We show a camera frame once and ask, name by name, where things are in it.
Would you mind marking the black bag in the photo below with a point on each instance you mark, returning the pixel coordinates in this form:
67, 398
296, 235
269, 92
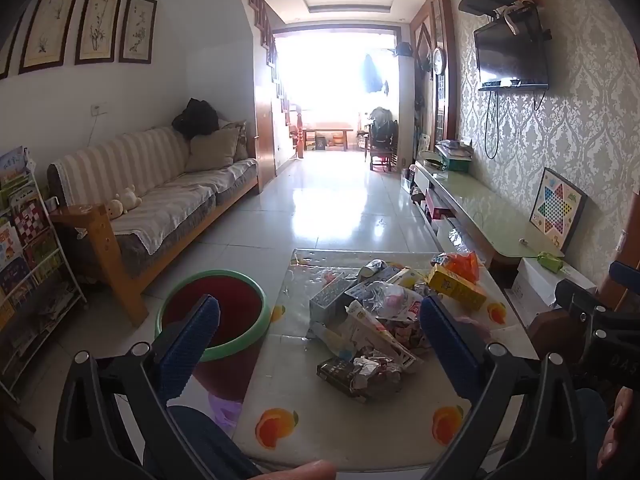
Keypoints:
195, 117

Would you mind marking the yellow drink carton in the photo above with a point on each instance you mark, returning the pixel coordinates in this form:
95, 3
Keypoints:
455, 287

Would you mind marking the grey milk carton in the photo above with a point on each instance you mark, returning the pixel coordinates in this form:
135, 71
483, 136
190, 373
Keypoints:
330, 300

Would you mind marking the green packet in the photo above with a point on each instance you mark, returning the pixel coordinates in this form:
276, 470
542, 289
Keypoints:
550, 261

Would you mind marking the person's right hand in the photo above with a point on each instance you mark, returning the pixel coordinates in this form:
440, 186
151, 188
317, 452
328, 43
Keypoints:
622, 430

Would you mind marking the yellow white medicine box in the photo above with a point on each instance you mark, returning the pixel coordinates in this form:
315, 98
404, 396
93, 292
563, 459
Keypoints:
410, 277

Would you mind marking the white cardboard box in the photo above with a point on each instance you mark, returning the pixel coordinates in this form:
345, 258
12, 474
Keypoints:
535, 285

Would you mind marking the blue white long box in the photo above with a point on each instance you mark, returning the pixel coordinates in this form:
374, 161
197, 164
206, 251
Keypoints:
377, 277

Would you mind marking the beige striped sofa cover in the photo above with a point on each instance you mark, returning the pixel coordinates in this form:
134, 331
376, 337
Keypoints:
150, 160

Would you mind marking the green cardboard box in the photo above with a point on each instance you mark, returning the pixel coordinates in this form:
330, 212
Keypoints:
457, 164

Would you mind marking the cream plush bear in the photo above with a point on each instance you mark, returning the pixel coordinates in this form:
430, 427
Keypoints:
130, 199

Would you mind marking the patterned cushion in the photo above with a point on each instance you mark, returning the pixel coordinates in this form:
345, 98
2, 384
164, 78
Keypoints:
242, 140

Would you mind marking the star checkers board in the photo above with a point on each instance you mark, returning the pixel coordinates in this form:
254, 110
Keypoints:
557, 210

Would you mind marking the table with orange-print cloth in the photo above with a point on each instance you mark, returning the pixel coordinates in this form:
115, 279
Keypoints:
300, 410

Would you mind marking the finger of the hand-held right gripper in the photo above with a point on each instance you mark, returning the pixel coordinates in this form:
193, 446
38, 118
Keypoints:
575, 300
622, 272

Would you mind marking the crinkled silver foil mat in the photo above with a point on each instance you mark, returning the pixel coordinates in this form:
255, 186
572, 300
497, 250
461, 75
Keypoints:
460, 241

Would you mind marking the dark blue jacket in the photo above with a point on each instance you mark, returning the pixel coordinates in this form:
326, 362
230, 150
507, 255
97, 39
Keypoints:
372, 74

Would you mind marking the low wooden table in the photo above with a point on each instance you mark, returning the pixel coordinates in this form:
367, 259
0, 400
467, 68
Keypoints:
327, 131

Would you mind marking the black packet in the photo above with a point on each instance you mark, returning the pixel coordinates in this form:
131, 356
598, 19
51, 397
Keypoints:
335, 372

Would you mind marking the white plastic bag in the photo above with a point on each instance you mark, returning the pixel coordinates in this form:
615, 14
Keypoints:
425, 143

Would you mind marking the crumpled foil wrapper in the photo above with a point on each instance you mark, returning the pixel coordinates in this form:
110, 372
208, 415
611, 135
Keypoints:
372, 375

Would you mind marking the crushed paper cup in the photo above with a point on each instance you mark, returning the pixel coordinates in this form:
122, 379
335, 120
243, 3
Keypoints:
372, 267

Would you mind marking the round wall clock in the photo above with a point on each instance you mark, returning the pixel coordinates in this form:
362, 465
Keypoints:
438, 61

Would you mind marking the black flat television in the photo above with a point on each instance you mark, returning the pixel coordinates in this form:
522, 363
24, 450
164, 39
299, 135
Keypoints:
510, 52

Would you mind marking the wooden chair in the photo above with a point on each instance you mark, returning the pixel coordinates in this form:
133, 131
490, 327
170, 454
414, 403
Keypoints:
382, 160

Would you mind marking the striped snack packet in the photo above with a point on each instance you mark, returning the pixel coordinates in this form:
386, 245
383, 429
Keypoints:
440, 260

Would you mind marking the white wall socket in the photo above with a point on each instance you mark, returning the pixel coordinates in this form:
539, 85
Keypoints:
98, 108

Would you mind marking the red flat box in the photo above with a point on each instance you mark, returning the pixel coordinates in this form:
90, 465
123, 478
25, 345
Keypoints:
437, 208

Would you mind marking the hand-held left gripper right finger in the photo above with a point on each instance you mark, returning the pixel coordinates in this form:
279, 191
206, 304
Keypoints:
450, 340

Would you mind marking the wooden sofa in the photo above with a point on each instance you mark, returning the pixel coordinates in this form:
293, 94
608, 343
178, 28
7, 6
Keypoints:
115, 270

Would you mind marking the person's left hand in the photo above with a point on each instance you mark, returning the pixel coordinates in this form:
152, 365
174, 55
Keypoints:
305, 472

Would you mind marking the small white container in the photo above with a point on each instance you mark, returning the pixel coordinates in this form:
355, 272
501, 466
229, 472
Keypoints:
52, 203

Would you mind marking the stack of magazines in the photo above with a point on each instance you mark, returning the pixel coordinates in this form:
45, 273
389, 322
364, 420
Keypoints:
452, 147

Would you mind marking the red white paper carton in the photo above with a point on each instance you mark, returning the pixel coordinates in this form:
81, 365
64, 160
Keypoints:
375, 332

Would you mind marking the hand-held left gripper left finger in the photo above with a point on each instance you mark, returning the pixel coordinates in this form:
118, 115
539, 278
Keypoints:
190, 340

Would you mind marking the dark wall shelf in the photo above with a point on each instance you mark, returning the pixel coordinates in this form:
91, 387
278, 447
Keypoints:
482, 2

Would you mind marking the wooden framed glass door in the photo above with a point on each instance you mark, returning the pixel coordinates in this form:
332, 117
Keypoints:
440, 110

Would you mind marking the red bin with green rim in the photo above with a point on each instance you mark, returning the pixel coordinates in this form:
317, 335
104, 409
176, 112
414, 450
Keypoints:
215, 310

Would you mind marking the long low television cabinet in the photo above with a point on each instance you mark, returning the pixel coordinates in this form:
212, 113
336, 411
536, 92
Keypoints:
470, 200

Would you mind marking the clear plastic bag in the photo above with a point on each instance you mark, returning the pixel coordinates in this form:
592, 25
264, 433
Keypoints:
385, 300

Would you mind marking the round cream plush toy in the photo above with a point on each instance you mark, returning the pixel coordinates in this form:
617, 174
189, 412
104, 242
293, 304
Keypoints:
116, 210

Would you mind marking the beige cushion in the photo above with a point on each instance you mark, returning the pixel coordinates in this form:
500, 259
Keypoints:
210, 152

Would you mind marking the purple plastic bag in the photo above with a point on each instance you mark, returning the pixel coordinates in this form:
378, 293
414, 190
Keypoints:
225, 412

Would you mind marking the orange plastic bag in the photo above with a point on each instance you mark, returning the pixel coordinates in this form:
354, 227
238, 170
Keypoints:
462, 265

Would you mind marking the row of children's picture books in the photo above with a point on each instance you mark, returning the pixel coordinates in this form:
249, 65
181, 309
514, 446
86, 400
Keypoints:
25, 250

